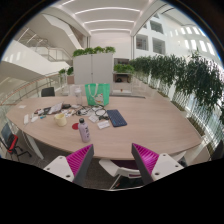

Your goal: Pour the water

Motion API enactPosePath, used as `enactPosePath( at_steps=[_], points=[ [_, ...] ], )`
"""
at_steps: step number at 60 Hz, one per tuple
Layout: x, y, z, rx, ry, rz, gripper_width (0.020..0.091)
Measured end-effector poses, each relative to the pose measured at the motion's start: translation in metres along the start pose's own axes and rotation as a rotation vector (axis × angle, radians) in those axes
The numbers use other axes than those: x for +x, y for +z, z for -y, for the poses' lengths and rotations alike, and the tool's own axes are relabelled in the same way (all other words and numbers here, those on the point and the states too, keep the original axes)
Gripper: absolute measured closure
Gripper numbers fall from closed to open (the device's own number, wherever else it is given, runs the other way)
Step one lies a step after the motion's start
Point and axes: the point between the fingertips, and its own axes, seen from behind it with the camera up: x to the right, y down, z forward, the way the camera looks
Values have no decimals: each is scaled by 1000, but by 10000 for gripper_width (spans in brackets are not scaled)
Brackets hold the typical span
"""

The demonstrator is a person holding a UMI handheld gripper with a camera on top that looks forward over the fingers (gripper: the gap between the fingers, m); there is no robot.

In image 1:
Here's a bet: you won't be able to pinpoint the green plants on cabinet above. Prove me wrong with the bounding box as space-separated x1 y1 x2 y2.
72 46 117 58

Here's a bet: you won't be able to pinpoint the row of tall green plants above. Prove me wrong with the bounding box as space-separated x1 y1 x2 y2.
129 53 224 124

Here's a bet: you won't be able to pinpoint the white cabinet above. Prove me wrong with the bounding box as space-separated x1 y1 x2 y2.
72 52 115 86

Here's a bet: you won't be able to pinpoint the black and red chair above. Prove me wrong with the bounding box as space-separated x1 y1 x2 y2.
0 122 33 159

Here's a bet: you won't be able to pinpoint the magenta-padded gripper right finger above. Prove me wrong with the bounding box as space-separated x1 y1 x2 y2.
131 143 185 186

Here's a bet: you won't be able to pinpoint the green tote bag cat print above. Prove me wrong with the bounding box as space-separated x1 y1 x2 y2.
84 82 111 107

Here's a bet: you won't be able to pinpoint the shelf unit with plants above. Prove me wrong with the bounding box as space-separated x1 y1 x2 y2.
113 63 135 84

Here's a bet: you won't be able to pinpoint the black cable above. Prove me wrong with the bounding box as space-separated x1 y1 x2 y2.
75 104 109 121

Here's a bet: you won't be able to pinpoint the dark blue keyboard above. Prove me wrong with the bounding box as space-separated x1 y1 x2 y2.
106 109 128 128

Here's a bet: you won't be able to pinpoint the purple drink bottle black cap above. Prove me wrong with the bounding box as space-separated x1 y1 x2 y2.
78 117 92 144

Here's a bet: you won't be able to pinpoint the clear shaker bottle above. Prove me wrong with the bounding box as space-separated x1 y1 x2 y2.
74 87 83 107

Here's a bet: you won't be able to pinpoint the ceiling light strips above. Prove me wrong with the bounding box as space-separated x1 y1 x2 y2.
61 0 142 34

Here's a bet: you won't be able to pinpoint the cream yellow mug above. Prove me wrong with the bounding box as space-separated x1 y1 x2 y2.
53 112 68 128

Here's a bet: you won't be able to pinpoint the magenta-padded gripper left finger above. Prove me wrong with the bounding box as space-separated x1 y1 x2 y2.
43 143 95 187

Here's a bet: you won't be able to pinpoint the white card packet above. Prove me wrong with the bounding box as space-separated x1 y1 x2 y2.
96 119 111 130

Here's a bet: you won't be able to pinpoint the potted plant planter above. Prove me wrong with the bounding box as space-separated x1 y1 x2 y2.
58 66 75 85

